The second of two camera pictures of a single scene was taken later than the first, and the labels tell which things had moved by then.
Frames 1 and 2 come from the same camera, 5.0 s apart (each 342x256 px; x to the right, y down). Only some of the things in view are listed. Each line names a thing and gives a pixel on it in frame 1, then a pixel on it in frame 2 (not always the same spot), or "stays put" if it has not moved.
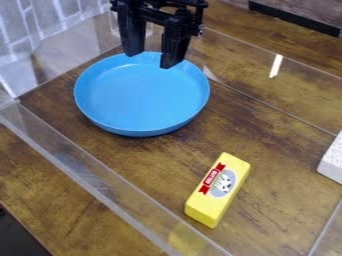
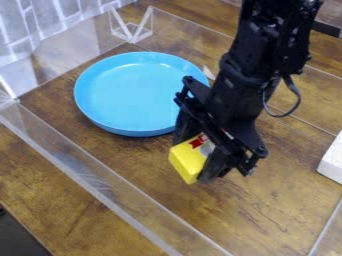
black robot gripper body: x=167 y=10 to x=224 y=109
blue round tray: x=131 y=97 stays put
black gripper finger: x=134 y=31 to x=216 y=165
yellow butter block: x=216 y=190 to x=190 y=156
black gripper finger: x=175 y=41 to x=187 y=128
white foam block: x=330 y=166 stays put
